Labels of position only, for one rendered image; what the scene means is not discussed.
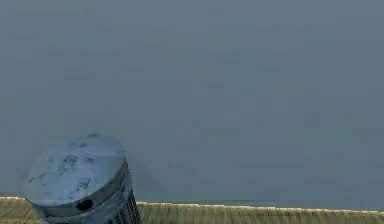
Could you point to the grey round lidded bin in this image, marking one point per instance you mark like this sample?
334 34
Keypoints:
76 173

